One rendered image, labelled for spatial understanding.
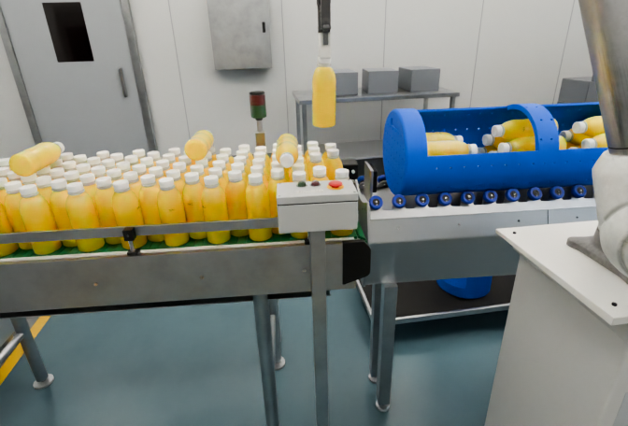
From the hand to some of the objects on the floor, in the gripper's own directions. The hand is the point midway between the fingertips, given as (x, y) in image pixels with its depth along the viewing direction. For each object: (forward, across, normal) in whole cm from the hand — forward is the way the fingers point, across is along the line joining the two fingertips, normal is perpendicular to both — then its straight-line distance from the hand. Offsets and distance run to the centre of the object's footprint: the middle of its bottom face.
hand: (324, 46), depth 107 cm
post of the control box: (+143, -26, +6) cm, 145 cm away
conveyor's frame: (+143, +3, +72) cm, 160 cm away
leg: (+143, -4, -21) cm, 145 cm away
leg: (+143, +10, -21) cm, 145 cm away
